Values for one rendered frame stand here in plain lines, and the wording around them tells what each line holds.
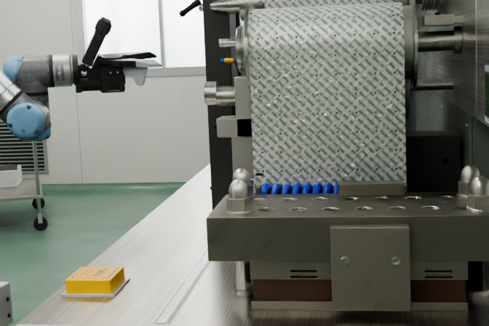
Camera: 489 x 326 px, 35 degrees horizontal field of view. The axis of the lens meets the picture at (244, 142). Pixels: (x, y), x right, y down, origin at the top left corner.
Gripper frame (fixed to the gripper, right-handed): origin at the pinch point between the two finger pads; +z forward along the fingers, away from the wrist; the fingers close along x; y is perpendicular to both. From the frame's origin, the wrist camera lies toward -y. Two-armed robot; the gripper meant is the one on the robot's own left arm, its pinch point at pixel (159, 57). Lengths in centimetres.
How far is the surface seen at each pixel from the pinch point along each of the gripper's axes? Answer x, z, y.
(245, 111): 59, 10, 1
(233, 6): 33.6, 12.3, -14.1
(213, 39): 29.6, 8.8, -7.5
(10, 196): -363, -85, 148
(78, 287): 74, -18, 23
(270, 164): 68, 12, 7
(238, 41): 61, 8, -11
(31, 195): -363, -70, 148
